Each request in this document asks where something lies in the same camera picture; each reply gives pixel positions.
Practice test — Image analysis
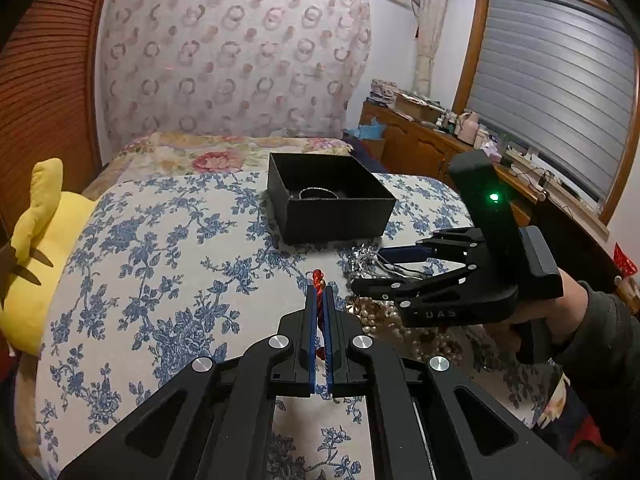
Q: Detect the black jewelry box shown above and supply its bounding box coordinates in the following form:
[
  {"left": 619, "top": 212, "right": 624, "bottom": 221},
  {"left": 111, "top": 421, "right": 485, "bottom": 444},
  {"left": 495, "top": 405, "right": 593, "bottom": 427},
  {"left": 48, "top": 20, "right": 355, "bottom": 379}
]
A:
[{"left": 267, "top": 151, "right": 397, "bottom": 247}]

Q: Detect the silver chain necklace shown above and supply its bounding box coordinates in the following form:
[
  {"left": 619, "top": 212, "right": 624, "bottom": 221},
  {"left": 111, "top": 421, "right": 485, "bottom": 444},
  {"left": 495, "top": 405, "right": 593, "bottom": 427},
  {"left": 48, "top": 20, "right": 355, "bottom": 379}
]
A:
[{"left": 342, "top": 242, "right": 431, "bottom": 282}]

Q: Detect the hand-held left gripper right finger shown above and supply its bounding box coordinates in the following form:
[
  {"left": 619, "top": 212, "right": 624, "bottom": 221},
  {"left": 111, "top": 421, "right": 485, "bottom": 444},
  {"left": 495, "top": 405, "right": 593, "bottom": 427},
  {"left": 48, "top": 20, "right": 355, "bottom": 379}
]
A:
[{"left": 322, "top": 282, "right": 581, "bottom": 480}]

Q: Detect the red paper decoration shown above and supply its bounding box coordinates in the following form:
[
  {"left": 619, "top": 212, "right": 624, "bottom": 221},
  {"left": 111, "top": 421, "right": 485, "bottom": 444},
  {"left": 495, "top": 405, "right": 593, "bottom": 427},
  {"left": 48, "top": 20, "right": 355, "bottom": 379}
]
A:
[{"left": 612, "top": 242, "right": 640, "bottom": 277}]

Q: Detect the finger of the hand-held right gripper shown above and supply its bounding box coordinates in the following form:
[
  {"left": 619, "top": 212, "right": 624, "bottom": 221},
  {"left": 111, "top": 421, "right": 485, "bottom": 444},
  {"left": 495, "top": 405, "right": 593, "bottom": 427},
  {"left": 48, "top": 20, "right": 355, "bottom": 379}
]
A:
[
  {"left": 350, "top": 257, "right": 481, "bottom": 311},
  {"left": 378, "top": 228, "right": 483, "bottom": 266}
]

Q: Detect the stack of books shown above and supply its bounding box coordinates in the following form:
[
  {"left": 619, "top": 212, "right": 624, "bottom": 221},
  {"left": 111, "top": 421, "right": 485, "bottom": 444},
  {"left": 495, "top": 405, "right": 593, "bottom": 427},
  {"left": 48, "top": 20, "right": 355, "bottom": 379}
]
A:
[{"left": 370, "top": 79, "right": 398, "bottom": 106}]

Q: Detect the yellow plush toy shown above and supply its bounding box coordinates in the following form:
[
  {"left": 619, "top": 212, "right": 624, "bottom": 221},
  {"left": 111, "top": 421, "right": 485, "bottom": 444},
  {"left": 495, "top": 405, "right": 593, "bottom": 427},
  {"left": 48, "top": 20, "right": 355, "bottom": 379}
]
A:
[{"left": 0, "top": 158, "right": 96, "bottom": 356}]

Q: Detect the blue floral tablecloth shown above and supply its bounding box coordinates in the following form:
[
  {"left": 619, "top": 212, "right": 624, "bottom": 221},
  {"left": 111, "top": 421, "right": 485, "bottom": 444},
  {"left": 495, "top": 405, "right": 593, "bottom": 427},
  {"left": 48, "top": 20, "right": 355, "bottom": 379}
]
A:
[{"left": 15, "top": 172, "right": 571, "bottom": 480}]

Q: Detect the wooden slatted wardrobe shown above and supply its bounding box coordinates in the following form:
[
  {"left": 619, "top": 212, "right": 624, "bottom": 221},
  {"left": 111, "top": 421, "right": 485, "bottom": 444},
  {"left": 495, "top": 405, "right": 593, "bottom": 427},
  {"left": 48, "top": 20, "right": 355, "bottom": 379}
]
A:
[{"left": 0, "top": 0, "right": 118, "bottom": 231}]

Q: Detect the red bead bracelet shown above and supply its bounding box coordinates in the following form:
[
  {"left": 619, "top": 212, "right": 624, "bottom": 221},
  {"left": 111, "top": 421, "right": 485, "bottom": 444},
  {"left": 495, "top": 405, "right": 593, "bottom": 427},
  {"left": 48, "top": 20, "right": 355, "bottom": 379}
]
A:
[{"left": 312, "top": 268, "right": 331, "bottom": 361}]

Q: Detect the grey window blind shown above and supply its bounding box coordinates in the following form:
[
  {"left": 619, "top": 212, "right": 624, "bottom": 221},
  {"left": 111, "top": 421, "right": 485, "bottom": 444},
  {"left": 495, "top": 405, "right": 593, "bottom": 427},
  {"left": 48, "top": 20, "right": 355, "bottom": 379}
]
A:
[{"left": 465, "top": 0, "right": 640, "bottom": 206}]

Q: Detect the blue plastic bag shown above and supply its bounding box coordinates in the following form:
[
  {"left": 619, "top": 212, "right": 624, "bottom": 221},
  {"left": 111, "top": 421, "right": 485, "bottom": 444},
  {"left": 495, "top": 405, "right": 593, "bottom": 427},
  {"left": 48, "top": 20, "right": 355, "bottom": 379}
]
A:
[{"left": 345, "top": 117, "right": 386, "bottom": 141}]

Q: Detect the person's right forearm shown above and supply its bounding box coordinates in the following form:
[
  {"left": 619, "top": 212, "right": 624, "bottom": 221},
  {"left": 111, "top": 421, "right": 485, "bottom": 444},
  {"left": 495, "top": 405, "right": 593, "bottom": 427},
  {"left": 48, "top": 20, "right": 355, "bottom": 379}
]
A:
[{"left": 547, "top": 280, "right": 640, "bottom": 461}]

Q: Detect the wooden window frame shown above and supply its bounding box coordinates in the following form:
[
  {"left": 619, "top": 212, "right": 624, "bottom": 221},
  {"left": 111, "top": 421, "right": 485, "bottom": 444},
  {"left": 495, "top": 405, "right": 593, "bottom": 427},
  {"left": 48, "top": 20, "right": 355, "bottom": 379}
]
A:
[{"left": 452, "top": 0, "right": 640, "bottom": 226}]

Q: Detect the circle-patterned sheer curtain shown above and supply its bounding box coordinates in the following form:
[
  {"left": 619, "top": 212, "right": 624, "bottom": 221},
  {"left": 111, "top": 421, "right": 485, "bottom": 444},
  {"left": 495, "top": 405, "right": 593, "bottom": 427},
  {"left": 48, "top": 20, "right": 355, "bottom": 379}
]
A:
[{"left": 102, "top": 0, "right": 373, "bottom": 148}]

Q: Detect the beige lace curtain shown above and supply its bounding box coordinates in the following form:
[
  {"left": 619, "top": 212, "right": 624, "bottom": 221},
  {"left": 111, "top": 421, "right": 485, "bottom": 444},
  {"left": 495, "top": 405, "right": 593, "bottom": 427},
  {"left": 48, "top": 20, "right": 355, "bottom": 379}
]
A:
[{"left": 415, "top": 0, "right": 449, "bottom": 96}]

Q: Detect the open cardboard box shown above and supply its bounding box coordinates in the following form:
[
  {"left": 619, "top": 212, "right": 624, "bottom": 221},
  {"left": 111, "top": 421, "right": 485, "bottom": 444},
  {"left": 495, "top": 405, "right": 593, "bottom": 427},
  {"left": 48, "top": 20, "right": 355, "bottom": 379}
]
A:
[{"left": 395, "top": 91, "right": 442, "bottom": 123}]

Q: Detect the wooden sideboard cabinet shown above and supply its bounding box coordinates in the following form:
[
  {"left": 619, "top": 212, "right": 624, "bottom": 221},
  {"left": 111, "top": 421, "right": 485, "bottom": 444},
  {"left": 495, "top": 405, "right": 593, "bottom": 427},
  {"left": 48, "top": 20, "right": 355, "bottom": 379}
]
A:
[{"left": 360, "top": 101, "right": 531, "bottom": 226}]

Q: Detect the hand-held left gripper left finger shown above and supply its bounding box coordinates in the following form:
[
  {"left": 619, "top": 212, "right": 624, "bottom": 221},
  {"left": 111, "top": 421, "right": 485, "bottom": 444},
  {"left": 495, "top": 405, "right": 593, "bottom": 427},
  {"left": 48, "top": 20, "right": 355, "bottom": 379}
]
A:
[{"left": 57, "top": 285, "right": 323, "bottom": 480}]

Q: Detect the pink thermos jug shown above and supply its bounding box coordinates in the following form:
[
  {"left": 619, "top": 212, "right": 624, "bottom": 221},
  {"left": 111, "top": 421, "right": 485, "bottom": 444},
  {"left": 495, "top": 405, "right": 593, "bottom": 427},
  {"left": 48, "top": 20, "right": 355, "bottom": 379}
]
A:
[{"left": 457, "top": 110, "right": 480, "bottom": 145}]

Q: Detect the floral bedspread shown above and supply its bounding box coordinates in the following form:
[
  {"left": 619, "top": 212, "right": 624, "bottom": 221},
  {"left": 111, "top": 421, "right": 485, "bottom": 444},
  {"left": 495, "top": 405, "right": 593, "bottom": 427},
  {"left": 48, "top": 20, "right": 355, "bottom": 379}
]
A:
[{"left": 82, "top": 132, "right": 356, "bottom": 201}]

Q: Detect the person's right hand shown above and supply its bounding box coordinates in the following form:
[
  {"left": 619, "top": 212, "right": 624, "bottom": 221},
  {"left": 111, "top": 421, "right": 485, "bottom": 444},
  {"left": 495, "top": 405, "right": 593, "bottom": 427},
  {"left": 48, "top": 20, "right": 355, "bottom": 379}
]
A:
[{"left": 487, "top": 270, "right": 593, "bottom": 361}]

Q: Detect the pearl necklace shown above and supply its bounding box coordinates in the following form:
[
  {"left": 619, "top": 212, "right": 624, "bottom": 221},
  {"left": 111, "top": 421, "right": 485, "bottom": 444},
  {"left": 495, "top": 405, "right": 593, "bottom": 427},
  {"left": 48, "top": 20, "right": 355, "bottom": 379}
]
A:
[{"left": 345, "top": 295, "right": 481, "bottom": 367}]

